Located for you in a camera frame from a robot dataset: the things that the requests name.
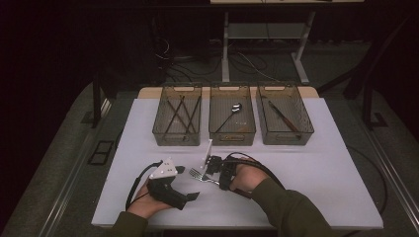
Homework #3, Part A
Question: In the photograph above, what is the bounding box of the thin black floor cable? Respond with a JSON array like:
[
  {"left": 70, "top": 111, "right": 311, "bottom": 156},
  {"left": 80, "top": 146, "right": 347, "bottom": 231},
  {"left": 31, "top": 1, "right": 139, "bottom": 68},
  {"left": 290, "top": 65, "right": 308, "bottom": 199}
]
[{"left": 347, "top": 144, "right": 389, "bottom": 216}]

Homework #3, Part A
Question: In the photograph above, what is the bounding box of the translucent brown plastic bin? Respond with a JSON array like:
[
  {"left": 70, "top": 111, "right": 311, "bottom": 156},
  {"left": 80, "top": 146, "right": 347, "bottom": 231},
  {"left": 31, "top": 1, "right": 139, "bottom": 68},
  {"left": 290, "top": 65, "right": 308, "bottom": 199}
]
[
  {"left": 209, "top": 83, "right": 257, "bottom": 147},
  {"left": 255, "top": 82, "right": 315, "bottom": 146},
  {"left": 151, "top": 84, "right": 203, "bottom": 147}
]

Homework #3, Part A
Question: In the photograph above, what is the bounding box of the person's right hand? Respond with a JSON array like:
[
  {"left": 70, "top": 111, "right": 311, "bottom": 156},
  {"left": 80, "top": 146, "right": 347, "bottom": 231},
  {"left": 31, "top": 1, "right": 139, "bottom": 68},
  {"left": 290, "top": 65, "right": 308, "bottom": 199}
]
[{"left": 229, "top": 157, "right": 271, "bottom": 194}]

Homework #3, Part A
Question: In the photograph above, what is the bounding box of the person's left hand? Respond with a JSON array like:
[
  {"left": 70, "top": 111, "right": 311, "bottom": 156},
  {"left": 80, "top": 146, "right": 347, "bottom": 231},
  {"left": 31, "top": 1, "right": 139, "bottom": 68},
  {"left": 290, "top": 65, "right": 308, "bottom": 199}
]
[{"left": 127, "top": 181, "right": 172, "bottom": 220}]

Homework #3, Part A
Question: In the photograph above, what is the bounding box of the brown chopstick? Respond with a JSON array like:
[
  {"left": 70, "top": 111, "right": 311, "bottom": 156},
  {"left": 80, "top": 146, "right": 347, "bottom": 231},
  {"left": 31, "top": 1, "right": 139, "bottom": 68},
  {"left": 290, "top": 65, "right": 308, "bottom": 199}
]
[
  {"left": 179, "top": 95, "right": 199, "bottom": 128},
  {"left": 166, "top": 100, "right": 195, "bottom": 132}
]

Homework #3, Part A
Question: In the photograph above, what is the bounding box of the right hand-held gripper cable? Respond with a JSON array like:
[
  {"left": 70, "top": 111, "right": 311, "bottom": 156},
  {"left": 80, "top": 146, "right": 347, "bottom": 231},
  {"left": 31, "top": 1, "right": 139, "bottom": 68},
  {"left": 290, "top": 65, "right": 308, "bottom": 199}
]
[{"left": 225, "top": 151, "right": 286, "bottom": 191}]

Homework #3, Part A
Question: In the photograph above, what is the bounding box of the white table mat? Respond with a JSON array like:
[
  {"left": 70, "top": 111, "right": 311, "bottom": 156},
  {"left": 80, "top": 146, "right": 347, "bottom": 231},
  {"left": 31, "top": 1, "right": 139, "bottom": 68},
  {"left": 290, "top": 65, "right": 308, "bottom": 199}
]
[{"left": 91, "top": 97, "right": 384, "bottom": 230}]

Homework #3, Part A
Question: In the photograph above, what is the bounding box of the black metal stand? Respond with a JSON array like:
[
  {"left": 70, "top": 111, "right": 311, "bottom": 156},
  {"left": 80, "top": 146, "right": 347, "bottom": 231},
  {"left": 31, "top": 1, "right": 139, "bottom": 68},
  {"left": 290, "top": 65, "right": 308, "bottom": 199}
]
[
  {"left": 91, "top": 70, "right": 115, "bottom": 129},
  {"left": 362, "top": 42, "right": 390, "bottom": 131}
]

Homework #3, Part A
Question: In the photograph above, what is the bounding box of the black floor socket frame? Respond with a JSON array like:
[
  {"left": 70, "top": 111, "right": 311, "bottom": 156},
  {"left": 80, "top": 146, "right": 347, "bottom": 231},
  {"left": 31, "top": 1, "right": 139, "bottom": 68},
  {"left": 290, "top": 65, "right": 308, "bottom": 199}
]
[{"left": 87, "top": 140, "right": 116, "bottom": 166}]

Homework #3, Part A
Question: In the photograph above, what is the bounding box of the metal spoon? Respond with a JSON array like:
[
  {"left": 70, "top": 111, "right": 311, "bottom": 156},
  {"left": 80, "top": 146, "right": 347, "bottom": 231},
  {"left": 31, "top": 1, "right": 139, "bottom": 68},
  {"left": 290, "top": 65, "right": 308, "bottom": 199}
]
[{"left": 214, "top": 103, "right": 243, "bottom": 133}]

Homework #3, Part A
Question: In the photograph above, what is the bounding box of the left hand-held gripper cable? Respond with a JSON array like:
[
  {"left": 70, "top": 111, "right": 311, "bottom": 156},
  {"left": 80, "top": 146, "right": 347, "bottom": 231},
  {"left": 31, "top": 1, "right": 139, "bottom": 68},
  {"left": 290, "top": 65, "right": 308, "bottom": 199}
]
[{"left": 126, "top": 160, "right": 164, "bottom": 211}]

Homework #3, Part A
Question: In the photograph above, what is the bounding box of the white metal desk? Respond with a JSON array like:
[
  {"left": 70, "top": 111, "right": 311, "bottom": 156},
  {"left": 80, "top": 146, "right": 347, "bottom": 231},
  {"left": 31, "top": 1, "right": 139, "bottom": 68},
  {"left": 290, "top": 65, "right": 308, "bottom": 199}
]
[{"left": 209, "top": 0, "right": 365, "bottom": 85}]

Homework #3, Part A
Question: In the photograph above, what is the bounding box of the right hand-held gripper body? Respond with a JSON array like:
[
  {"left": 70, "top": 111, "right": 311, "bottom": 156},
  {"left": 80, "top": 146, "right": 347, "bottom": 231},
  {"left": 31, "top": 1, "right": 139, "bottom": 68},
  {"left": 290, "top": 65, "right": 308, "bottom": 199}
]
[{"left": 201, "top": 138, "right": 238, "bottom": 192}]

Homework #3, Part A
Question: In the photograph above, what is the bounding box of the aluminium floor rail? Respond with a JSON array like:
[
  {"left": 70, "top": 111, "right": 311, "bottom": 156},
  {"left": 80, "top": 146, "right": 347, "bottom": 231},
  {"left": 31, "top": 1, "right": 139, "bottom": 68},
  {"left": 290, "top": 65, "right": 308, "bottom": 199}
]
[
  {"left": 355, "top": 124, "right": 419, "bottom": 228},
  {"left": 39, "top": 98, "right": 112, "bottom": 237}
]

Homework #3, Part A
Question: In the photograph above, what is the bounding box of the tangle of black floor cables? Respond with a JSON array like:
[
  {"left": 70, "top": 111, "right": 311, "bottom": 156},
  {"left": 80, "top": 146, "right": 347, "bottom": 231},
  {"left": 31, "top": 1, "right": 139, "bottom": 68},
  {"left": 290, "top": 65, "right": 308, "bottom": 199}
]
[{"left": 152, "top": 16, "right": 238, "bottom": 83}]

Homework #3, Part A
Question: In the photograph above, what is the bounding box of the white floor cable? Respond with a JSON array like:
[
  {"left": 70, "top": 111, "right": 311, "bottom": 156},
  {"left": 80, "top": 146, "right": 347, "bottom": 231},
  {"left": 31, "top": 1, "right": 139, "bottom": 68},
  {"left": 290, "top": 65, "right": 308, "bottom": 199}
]
[{"left": 237, "top": 51, "right": 282, "bottom": 83}]

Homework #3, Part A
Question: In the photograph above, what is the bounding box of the hand-held gripper cable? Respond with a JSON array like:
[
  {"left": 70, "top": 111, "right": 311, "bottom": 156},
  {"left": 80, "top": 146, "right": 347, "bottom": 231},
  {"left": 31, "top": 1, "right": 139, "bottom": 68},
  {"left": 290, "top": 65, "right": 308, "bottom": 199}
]
[
  {"left": 126, "top": 160, "right": 164, "bottom": 211},
  {"left": 225, "top": 151, "right": 286, "bottom": 191}
]

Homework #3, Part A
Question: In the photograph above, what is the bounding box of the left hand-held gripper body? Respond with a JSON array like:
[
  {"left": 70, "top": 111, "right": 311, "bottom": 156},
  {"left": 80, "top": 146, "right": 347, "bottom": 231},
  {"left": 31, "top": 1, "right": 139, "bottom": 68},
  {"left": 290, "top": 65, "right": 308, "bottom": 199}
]
[{"left": 146, "top": 157, "right": 189, "bottom": 211}]

